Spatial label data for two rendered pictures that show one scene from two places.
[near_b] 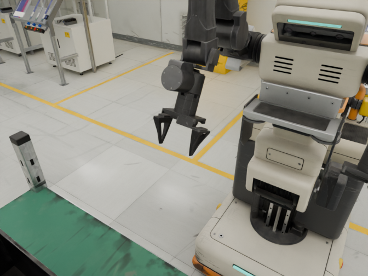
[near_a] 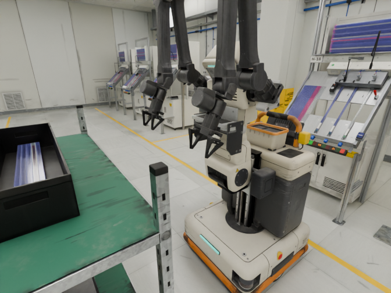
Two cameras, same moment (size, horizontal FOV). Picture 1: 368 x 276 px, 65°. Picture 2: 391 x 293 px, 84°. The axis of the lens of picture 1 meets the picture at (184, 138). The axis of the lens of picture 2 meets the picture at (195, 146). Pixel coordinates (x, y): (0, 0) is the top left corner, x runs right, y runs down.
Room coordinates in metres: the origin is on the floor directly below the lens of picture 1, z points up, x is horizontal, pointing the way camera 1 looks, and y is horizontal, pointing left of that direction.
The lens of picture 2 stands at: (-0.31, -0.58, 1.29)
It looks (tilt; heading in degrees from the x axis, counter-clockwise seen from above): 21 degrees down; 21
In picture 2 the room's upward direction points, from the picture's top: straight up
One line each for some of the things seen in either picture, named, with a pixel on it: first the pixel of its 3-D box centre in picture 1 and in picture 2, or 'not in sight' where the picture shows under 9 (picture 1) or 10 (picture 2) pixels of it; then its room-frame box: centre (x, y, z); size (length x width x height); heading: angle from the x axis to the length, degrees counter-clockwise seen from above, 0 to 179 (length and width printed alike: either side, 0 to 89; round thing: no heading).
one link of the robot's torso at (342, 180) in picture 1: (299, 186); (240, 179); (0.80, -0.44, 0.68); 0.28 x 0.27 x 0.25; 57
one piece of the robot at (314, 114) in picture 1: (290, 124); (218, 127); (0.73, -0.32, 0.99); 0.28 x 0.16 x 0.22; 57
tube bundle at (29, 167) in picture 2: not in sight; (31, 170); (0.08, 0.11, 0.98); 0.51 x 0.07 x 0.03; 57
